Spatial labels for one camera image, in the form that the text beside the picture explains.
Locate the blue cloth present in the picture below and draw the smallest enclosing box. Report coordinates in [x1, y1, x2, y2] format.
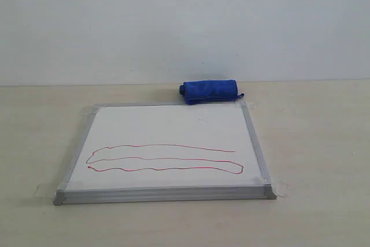
[179, 80, 244, 105]

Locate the white board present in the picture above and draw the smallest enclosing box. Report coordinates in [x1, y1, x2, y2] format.
[53, 102, 276, 205]

